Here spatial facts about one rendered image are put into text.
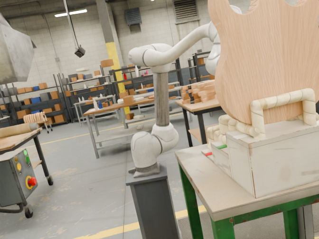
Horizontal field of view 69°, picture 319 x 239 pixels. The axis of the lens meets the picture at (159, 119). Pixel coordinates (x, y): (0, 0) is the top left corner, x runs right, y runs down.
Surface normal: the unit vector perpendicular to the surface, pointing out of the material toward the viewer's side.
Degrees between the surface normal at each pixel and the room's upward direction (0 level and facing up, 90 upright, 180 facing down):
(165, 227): 90
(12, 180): 90
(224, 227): 90
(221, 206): 0
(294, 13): 93
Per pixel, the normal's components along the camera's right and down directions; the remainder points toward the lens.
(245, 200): -0.19, -0.96
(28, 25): 0.13, 0.17
